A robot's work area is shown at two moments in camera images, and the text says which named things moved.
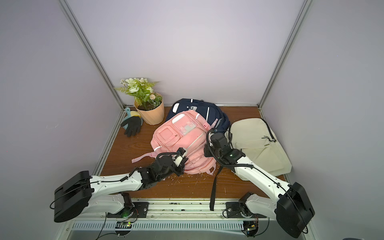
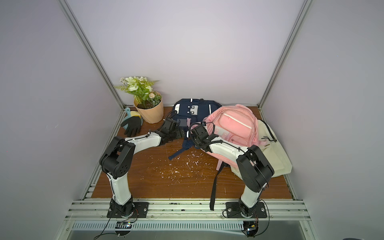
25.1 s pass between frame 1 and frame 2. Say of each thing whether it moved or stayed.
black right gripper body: moved
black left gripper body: moved
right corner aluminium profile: stayed
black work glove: stayed
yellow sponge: stayed
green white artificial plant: stayed
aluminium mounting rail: stayed
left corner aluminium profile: stayed
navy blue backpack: moved
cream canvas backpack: stayed
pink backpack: moved
